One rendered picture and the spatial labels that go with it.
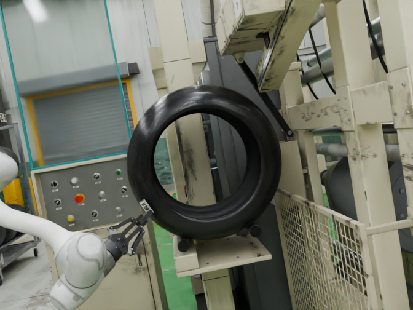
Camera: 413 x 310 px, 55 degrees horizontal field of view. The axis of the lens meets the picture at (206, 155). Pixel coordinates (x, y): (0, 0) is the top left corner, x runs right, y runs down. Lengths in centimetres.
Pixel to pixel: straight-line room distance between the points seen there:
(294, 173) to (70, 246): 110
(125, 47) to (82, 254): 1021
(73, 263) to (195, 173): 89
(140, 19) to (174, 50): 938
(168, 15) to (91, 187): 100
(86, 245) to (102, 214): 117
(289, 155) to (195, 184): 45
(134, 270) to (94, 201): 43
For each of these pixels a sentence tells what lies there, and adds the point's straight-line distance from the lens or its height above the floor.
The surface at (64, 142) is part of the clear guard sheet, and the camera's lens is 227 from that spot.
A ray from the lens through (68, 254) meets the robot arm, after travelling 115.
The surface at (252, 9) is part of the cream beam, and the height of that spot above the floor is 165.
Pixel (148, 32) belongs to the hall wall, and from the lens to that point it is 1117.
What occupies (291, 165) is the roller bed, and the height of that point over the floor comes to 109.
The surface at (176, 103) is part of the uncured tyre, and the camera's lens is 147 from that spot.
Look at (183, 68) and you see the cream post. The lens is 188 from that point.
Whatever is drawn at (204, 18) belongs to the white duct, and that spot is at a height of 196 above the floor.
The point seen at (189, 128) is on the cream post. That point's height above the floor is 134.
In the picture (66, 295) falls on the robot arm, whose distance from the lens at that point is 127.
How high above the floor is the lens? 130
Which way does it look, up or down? 3 degrees down
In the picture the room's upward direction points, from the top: 10 degrees counter-clockwise
